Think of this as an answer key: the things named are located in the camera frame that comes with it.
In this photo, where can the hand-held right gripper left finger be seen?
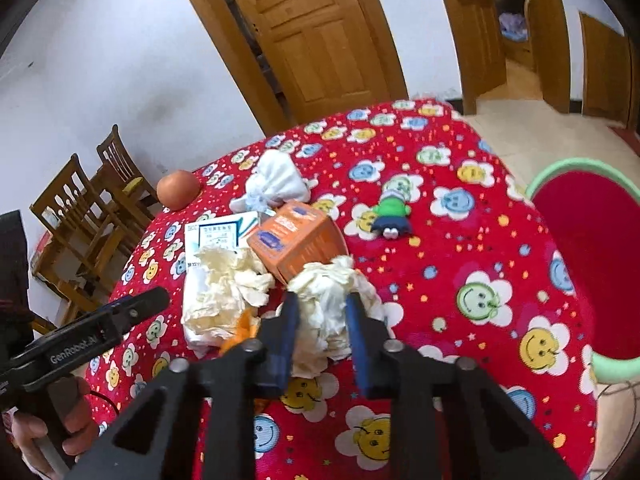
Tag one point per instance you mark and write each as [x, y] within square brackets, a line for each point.
[287, 340]

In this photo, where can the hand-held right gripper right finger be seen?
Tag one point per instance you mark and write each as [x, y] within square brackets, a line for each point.
[360, 345]

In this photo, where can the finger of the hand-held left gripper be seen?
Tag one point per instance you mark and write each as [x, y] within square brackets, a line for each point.
[147, 304]

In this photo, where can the cream tissue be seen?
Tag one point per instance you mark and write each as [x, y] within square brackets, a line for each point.
[325, 300]
[225, 280]

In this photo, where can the white and blue medicine box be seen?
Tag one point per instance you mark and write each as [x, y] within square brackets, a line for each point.
[215, 232]

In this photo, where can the orange cardboard box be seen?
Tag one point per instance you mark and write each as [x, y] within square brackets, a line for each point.
[295, 240]

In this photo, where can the green toy figure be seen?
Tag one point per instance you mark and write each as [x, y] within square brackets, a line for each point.
[395, 207]

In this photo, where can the white knotted sock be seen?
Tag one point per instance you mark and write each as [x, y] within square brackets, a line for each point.
[277, 180]

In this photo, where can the red round stool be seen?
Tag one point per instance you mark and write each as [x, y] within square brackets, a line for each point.
[585, 240]

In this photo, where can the person's left hand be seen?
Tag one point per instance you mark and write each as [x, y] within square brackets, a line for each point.
[80, 420]

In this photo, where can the orange snack wrapper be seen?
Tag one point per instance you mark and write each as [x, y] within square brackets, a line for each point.
[240, 332]

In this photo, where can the red smiley flower tablecloth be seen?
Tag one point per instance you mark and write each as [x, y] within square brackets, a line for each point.
[450, 270]

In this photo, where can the apple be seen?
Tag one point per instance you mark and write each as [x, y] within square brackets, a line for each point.
[177, 189]

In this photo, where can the wooden chair with yellow cushion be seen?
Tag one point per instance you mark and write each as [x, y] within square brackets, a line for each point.
[120, 155]

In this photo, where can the closed wooden door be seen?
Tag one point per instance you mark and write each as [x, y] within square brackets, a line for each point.
[310, 35]

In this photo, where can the open wooden door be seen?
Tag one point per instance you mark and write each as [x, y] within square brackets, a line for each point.
[470, 35]

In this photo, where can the red door mat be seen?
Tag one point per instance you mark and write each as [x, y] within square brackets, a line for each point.
[627, 140]

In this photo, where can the purple cloth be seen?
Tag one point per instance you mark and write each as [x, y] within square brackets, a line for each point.
[515, 27]

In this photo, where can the small wooden cabinet door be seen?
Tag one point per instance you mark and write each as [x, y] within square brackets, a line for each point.
[605, 70]

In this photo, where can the wooden bedroom door frame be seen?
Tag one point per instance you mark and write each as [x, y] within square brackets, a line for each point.
[555, 35]

